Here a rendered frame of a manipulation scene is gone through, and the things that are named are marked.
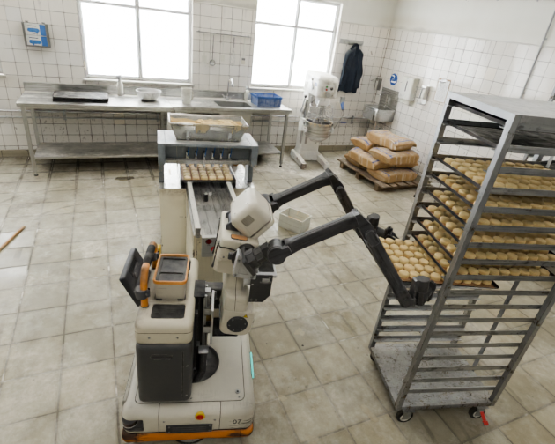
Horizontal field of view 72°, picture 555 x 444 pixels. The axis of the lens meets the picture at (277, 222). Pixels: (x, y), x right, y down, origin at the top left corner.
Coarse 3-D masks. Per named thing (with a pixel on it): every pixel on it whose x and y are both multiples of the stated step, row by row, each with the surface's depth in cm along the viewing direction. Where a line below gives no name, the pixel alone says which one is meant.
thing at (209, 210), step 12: (204, 192) 281; (216, 192) 283; (204, 204) 263; (216, 204) 265; (228, 204) 268; (204, 216) 249; (216, 216) 251; (192, 228) 233; (204, 228) 235; (216, 228) 236; (192, 240) 232; (192, 252) 235; (204, 264) 238; (204, 276) 243; (216, 276) 245; (216, 312) 260
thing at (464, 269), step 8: (424, 240) 207; (432, 240) 211; (432, 248) 200; (440, 248) 201; (440, 256) 193; (448, 256) 194; (440, 264) 190; (448, 264) 188; (464, 264) 190; (472, 264) 192; (464, 272) 183; (472, 272) 185; (480, 272) 186; (488, 272) 185; (496, 272) 186; (504, 272) 187; (512, 272) 189; (520, 272) 189; (528, 272) 189; (536, 272) 190; (544, 272) 191
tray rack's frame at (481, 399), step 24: (456, 96) 175; (480, 96) 177; (528, 120) 142; (552, 120) 143; (552, 288) 191; (528, 336) 204; (384, 360) 248; (408, 360) 251; (432, 360) 253; (456, 360) 256; (432, 384) 236; (456, 384) 238; (480, 384) 240; (504, 384) 221; (408, 408) 220; (432, 408) 223; (480, 408) 228
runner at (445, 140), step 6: (438, 138) 190; (444, 138) 190; (450, 138) 191; (456, 138) 191; (462, 138) 191; (468, 138) 192; (456, 144) 190; (462, 144) 191; (468, 144) 192; (474, 144) 193; (480, 144) 194; (486, 144) 195
